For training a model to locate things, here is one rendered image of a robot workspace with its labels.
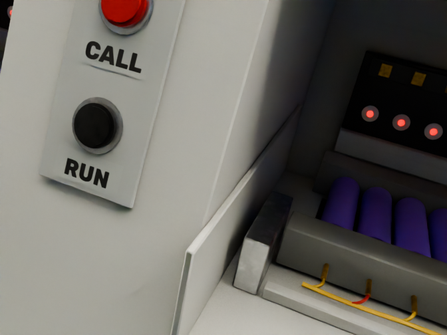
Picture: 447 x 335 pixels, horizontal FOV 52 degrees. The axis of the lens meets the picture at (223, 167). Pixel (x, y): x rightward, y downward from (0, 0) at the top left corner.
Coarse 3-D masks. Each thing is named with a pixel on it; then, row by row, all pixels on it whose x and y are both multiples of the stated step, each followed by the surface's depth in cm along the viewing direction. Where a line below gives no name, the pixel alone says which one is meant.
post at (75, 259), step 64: (64, 0) 16; (192, 0) 15; (256, 0) 14; (320, 0) 25; (192, 64) 15; (256, 64) 16; (0, 128) 18; (192, 128) 15; (256, 128) 19; (0, 192) 18; (64, 192) 17; (192, 192) 16; (0, 256) 18; (64, 256) 17; (128, 256) 17; (0, 320) 18; (64, 320) 18; (128, 320) 17
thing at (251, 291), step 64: (384, 64) 29; (384, 128) 30; (256, 192) 23; (320, 192) 31; (384, 192) 28; (192, 256) 14; (256, 256) 20; (320, 256) 22; (384, 256) 21; (192, 320) 18; (256, 320) 19; (320, 320) 20; (384, 320) 21
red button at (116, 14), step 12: (108, 0) 15; (120, 0) 15; (132, 0) 15; (144, 0) 15; (108, 12) 15; (120, 12) 15; (132, 12) 15; (144, 12) 15; (120, 24) 15; (132, 24) 15
